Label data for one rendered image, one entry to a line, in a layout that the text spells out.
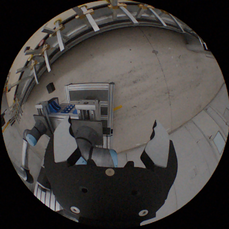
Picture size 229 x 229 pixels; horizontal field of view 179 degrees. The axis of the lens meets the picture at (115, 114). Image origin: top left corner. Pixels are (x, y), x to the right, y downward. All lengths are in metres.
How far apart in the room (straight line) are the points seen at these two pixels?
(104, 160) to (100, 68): 1.33
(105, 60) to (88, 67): 0.31
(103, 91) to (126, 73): 0.50
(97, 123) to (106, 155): 0.20
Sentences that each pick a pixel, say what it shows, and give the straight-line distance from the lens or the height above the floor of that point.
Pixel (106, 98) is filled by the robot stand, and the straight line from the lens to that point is 1.30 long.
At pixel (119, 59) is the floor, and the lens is 1.45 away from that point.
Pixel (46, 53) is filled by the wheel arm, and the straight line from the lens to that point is 0.90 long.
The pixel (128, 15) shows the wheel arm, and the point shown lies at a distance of 0.67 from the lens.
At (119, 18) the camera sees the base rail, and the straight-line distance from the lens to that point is 0.97.
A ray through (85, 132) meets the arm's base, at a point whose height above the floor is 1.09.
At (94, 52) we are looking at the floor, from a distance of 1.52.
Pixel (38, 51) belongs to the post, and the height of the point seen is 0.93.
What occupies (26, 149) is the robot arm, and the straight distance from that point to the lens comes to 0.89.
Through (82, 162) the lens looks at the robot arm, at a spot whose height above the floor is 1.27.
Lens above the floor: 1.43
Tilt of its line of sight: 60 degrees down
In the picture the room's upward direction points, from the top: 180 degrees clockwise
